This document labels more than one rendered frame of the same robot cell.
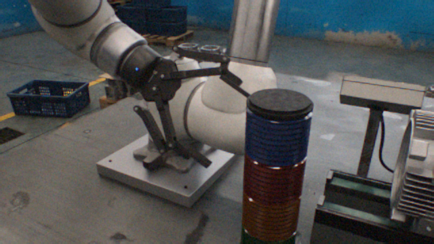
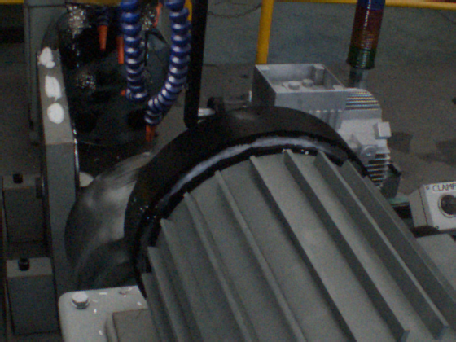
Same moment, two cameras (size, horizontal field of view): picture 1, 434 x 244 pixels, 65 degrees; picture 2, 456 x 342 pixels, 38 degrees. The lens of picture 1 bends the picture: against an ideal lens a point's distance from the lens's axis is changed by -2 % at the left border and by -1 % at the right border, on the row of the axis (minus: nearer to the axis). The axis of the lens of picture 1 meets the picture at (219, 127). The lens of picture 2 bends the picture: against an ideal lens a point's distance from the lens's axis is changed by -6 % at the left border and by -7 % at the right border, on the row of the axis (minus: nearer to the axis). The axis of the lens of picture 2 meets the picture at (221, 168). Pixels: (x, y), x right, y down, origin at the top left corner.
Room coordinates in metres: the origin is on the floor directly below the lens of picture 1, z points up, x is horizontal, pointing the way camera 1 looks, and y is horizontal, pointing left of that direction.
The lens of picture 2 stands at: (1.04, -1.20, 1.58)
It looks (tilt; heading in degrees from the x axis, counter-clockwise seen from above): 32 degrees down; 135
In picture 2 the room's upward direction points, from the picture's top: 6 degrees clockwise
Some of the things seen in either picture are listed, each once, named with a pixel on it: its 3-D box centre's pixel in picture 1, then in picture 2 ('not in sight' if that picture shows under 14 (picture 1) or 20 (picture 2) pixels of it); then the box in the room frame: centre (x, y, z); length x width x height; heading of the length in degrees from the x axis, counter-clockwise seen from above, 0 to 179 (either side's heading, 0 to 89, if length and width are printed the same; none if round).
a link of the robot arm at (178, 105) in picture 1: (177, 97); not in sight; (0.85, 0.11, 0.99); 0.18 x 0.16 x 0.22; 54
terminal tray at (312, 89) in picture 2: not in sight; (298, 97); (0.43, -0.44, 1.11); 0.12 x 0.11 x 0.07; 64
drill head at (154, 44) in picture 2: not in sight; (103, 60); (0.02, -0.53, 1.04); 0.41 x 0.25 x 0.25; 154
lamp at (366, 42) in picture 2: (270, 205); (365, 34); (0.29, -0.05, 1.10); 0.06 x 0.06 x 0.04
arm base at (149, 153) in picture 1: (171, 146); not in sight; (0.83, 0.13, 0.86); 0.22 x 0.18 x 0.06; 150
